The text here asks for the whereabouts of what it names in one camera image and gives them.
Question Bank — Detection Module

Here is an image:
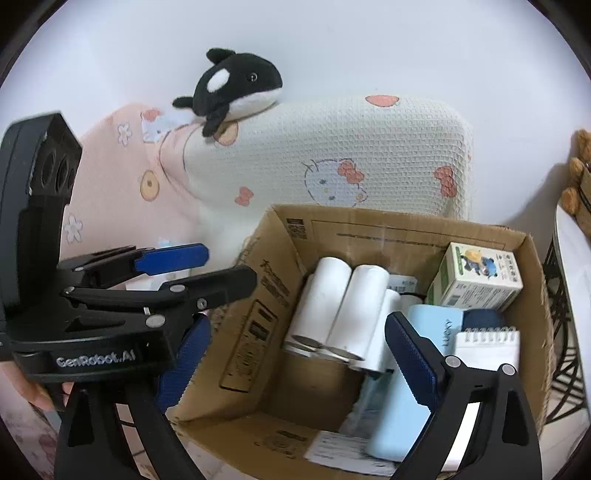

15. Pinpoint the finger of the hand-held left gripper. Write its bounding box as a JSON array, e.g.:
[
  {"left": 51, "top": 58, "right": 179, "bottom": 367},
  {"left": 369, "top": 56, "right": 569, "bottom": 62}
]
[
  {"left": 64, "top": 266, "right": 258, "bottom": 331},
  {"left": 56, "top": 242, "right": 210, "bottom": 289}
]

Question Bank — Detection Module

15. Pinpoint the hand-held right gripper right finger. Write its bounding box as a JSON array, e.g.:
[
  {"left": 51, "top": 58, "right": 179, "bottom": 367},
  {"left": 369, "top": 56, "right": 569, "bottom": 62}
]
[{"left": 384, "top": 311, "right": 544, "bottom": 480}]

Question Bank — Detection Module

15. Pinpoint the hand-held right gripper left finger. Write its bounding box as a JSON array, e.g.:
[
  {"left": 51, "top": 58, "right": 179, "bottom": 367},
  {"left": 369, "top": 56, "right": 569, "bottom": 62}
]
[{"left": 52, "top": 315, "right": 213, "bottom": 480}]

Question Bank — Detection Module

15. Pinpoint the brown cardboard box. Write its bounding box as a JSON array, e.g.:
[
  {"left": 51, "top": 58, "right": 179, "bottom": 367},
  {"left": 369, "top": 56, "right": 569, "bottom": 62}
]
[{"left": 166, "top": 203, "right": 555, "bottom": 480}]

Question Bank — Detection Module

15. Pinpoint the person's left hand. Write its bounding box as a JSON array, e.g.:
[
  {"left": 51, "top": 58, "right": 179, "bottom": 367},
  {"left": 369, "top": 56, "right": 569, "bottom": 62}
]
[{"left": 0, "top": 361, "right": 73, "bottom": 411}]

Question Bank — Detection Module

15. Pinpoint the pale blue plastic packet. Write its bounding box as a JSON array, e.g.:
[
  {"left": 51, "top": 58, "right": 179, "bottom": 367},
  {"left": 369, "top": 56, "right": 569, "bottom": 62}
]
[{"left": 342, "top": 369, "right": 389, "bottom": 437}]

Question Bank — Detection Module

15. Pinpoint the light blue case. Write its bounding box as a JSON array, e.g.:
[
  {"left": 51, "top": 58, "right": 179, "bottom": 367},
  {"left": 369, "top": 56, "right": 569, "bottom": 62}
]
[{"left": 367, "top": 304, "right": 465, "bottom": 463}]

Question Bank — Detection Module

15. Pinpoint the white spiral notepad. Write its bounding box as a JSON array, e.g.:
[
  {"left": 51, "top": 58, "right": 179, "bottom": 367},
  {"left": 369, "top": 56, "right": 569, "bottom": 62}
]
[{"left": 445, "top": 327, "right": 521, "bottom": 472}]

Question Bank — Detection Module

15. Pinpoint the dark blue round object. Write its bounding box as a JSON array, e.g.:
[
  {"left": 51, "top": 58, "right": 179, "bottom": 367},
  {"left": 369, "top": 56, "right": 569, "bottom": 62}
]
[{"left": 462, "top": 308, "right": 505, "bottom": 332}]

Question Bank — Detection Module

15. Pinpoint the pink cat print blanket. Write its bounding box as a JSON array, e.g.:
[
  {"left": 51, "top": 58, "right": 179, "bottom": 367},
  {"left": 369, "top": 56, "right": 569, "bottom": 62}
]
[{"left": 65, "top": 104, "right": 208, "bottom": 296}]

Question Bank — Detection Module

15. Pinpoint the green white carton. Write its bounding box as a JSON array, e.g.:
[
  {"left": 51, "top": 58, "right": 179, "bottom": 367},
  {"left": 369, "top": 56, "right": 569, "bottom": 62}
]
[{"left": 426, "top": 242, "right": 524, "bottom": 312}]

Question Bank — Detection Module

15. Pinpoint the white label sheet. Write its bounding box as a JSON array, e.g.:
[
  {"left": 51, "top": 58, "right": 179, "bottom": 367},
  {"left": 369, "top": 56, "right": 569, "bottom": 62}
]
[{"left": 304, "top": 431, "right": 398, "bottom": 477}]

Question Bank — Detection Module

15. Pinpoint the pink printed cloth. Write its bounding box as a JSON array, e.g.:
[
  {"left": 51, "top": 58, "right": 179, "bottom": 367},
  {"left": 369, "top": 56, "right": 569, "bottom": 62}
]
[{"left": 0, "top": 401, "right": 63, "bottom": 480}]

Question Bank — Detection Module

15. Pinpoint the black white orca plush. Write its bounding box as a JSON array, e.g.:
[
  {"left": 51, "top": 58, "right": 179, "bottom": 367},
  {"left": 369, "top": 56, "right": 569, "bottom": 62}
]
[{"left": 173, "top": 47, "right": 283, "bottom": 138}]

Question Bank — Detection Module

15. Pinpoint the cream cat print blanket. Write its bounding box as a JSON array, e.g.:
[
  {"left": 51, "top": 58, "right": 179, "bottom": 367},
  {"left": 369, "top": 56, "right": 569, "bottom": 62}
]
[{"left": 182, "top": 93, "right": 475, "bottom": 273}]

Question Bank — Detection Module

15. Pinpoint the white round table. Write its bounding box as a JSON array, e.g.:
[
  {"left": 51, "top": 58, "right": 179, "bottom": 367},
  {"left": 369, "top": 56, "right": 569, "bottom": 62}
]
[{"left": 551, "top": 203, "right": 591, "bottom": 437}]

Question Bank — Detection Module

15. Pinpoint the brown teddy bear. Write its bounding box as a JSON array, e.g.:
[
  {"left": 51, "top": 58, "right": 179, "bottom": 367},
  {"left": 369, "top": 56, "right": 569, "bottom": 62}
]
[{"left": 560, "top": 129, "right": 591, "bottom": 217}]

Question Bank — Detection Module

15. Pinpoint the black metal table frame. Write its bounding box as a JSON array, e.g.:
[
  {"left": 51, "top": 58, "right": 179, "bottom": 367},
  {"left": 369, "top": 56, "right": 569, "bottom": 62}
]
[{"left": 541, "top": 237, "right": 591, "bottom": 428}]

